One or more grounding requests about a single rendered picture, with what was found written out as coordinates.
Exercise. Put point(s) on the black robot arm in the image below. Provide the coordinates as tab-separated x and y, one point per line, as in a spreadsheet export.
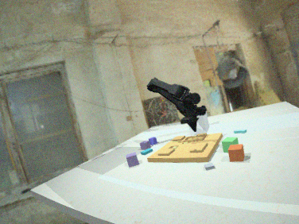
175	93

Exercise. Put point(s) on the teal square block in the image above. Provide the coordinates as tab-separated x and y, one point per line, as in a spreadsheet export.
146	151

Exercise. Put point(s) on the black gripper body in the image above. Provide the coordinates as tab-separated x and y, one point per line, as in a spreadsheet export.
188	118

